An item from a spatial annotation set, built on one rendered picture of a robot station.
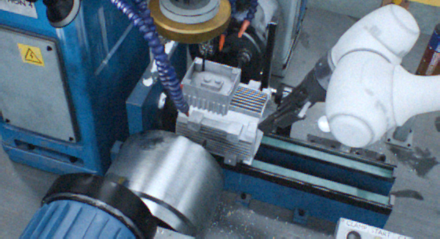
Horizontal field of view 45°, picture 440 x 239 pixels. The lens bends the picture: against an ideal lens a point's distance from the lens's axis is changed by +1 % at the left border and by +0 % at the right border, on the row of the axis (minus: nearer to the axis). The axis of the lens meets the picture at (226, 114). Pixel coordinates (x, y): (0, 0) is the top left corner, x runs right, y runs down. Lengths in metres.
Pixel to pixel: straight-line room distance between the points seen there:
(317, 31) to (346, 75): 1.14
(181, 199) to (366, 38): 0.46
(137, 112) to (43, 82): 0.22
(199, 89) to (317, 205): 0.45
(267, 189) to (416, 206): 0.42
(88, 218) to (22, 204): 0.74
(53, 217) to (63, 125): 0.56
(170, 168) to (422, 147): 0.90
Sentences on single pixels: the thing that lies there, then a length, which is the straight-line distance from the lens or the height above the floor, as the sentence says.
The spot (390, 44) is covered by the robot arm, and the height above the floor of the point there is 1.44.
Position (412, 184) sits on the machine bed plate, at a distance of 1.64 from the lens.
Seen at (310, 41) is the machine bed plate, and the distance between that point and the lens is 1.99.
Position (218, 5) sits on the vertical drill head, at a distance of 1.16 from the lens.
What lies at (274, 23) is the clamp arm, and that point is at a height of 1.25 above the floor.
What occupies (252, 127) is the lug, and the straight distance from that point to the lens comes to 1.27.
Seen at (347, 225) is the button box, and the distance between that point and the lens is 1.16.
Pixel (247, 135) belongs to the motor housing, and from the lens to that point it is 1.29.
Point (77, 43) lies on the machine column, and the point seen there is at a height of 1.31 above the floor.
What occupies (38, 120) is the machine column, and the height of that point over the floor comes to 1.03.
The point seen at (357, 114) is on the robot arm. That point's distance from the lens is 0.86.
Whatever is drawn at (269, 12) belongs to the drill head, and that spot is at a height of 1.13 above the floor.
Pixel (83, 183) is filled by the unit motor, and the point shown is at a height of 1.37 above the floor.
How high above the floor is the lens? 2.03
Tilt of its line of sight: 47 degrees down
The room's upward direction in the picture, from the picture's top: 5 degrees clockwise
